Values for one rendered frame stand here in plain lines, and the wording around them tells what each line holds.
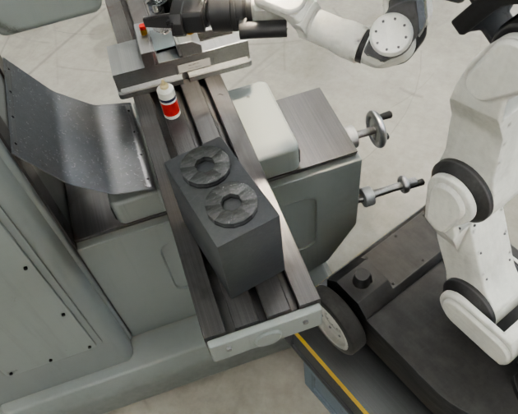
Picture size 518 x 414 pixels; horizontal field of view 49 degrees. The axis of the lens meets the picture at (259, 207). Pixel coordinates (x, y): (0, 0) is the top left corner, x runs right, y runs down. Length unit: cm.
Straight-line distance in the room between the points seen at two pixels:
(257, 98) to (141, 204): 43
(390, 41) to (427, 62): 194
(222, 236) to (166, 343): 103
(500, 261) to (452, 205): 26
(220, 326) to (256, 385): 99
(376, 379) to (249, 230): 80
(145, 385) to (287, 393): 48
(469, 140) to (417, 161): 147
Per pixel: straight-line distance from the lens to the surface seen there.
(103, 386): 196
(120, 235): 150
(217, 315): 108
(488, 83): 94
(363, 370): 163
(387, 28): 109
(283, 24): 117
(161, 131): 138
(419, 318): 152
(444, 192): 114
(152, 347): 194
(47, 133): 138
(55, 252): 144
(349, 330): 148
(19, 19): 109
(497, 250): 134
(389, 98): 282
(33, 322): 165
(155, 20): 123
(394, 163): 254
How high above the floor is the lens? 193
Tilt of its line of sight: 54 degrees down
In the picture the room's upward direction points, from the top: 8 degrees counter-clockwise
